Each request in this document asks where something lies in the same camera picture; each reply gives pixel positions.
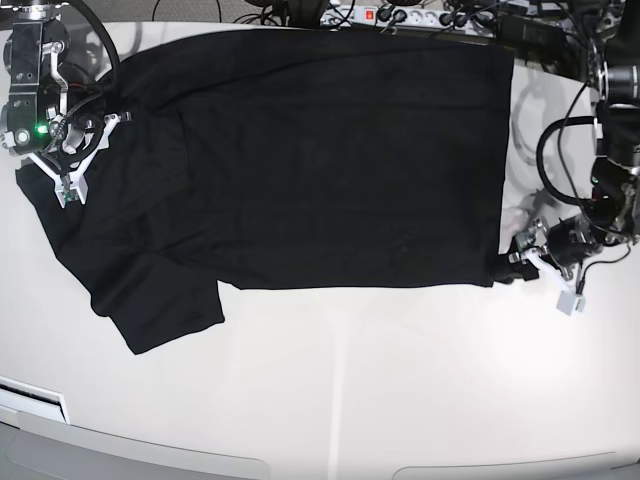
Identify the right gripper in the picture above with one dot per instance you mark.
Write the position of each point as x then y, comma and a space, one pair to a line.
73, 144

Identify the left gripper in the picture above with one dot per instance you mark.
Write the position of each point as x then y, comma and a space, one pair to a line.
564, 247

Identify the black t-shirt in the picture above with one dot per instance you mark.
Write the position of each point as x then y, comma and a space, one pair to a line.
286, 159

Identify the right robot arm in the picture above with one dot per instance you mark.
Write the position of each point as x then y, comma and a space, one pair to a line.
55, 112

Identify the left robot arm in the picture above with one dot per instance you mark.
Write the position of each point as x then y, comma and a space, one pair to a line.
609, 216

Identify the black power adapter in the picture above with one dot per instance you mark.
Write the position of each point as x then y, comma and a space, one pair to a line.
516, 31

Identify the white power strip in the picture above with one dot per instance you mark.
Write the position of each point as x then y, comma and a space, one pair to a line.
398, 18

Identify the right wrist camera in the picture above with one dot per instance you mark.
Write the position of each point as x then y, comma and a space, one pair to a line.
74, 191

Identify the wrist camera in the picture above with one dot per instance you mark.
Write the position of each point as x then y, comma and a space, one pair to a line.
74, 191
570, 302

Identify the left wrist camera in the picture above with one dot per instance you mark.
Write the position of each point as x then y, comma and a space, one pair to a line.
570, 302

